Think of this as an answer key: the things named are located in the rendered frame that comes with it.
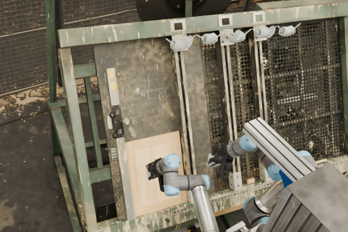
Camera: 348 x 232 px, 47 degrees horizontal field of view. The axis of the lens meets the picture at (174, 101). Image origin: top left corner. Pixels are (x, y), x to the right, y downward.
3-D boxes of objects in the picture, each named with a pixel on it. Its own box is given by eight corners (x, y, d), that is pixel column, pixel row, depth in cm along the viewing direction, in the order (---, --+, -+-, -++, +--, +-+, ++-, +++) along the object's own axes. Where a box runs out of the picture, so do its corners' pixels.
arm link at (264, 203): (247, 228, 227) (312, 167, 201) (236, 206, 238) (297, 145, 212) (262, 229, 234) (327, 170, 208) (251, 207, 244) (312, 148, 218)
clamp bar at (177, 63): (184, 201, 269) (200, 213, 248) (163, 22, 251) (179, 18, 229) (197, 197, 273) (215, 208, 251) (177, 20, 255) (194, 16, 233)
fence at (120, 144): (126, 218, 254) (127, 220, 250) (104, 69, 239) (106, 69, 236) (133, 216, 256) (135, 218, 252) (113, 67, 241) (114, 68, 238)
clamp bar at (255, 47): (257, 179, 292) (278, 189, 270) (243, 14, 274) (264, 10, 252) (269, 176, 296) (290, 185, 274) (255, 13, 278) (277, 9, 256)
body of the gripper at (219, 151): (223, 149, 204) (238, 142, 195) (223, 166, 200) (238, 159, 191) (211, 146, 201) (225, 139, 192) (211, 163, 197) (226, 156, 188)
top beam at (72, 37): (57, 48, 227) (60, 48, 218) (54, 30, 226) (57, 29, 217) (347, 16, 312) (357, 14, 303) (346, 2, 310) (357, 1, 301)
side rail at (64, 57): (84, 226, 250) (88, 232, 240) (56, 48, 233) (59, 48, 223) (93, 223, 252) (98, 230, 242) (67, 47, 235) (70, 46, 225)
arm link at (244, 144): (262, 149, 180) (247, 147, 176) (247, 156, 188) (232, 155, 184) (259, 132, 183) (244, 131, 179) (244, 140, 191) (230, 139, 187)
